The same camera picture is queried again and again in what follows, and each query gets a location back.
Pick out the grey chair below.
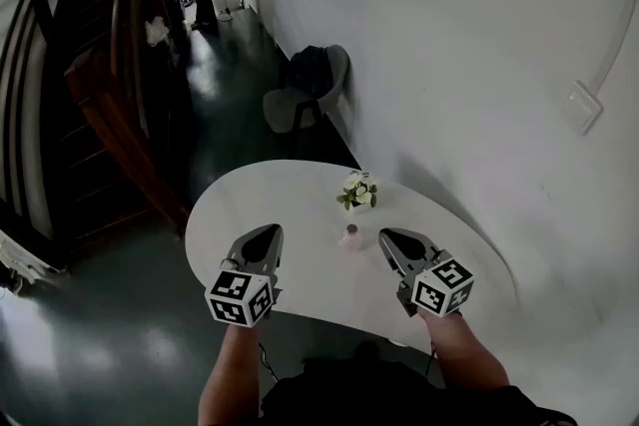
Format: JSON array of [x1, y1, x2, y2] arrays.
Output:
[[262, 44, 351, 147]]

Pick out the person's right forearm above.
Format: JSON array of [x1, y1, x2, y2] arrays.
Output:
[[417, 307, 511, 391]]

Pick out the person's left forearm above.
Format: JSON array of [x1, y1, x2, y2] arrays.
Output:
[[198, 319, 263, 426]]

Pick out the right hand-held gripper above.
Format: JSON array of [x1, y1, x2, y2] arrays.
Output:
[[377, 227, 475, 318]]

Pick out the black cable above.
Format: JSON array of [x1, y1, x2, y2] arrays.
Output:
[[257, 341, 280, 383]]

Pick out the dark jacket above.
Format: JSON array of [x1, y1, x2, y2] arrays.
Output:
[[284, 45, 334, 102]]

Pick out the white plastic bag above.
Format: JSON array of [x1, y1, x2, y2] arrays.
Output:
[[144, 15, 172, 48]]

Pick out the person's black clothing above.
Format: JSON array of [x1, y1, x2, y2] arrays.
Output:
[[259, 341, 580, 426]]

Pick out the white oval table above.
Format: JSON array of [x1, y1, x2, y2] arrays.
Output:
[[184, 159, 518, 356]]

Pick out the white wall switch box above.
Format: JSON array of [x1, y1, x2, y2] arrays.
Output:
[[558, 80, 604, 137]]

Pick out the white flower pot plant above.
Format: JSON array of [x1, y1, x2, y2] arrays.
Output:
[[335, 170, 379, 214]]

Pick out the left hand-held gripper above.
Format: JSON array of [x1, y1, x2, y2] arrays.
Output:
[[204, 222, 285, 328]]

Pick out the white wall cable conduit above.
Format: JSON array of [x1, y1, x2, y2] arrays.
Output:
[[587, 0, 639, 92]]

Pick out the dark wooden staircase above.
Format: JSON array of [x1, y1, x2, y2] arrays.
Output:
[[0, 0, 195, 266]]

